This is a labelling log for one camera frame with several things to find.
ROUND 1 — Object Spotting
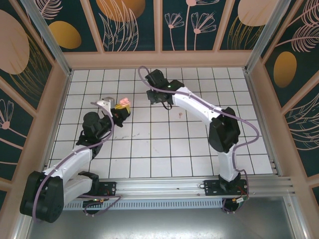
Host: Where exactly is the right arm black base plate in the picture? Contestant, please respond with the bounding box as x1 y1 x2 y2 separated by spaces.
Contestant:
203 179 250 197

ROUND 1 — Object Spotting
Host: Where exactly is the aluminium mounting rail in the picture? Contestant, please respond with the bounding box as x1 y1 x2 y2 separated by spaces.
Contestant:
23 176 296 200

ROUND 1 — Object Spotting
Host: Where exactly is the aluminium frame post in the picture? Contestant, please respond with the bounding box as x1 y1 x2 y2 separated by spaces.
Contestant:
245 0 300 73
19 0 73 77

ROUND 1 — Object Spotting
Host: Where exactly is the slotted grey cable duct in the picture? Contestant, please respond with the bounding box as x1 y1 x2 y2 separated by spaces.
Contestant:
62 199 225 210

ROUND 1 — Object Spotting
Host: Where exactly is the grey metal sheet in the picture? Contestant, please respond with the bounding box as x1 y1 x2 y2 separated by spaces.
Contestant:
23 208 304 239

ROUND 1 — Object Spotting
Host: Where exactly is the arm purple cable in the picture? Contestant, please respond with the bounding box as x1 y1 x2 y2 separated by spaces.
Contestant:
32 101 123 222
138 65 260 215

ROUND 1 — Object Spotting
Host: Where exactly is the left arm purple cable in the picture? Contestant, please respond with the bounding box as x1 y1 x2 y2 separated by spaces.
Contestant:
32 101 123 222

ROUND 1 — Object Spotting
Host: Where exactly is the small green circuit board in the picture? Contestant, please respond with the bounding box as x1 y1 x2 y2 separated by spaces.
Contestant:
234 195 250 207

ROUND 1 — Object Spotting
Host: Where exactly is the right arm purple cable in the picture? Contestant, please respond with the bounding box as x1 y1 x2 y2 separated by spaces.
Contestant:
138 65 260 215

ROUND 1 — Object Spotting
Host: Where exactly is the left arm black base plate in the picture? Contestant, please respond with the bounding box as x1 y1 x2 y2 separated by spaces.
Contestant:
96 181 118 199

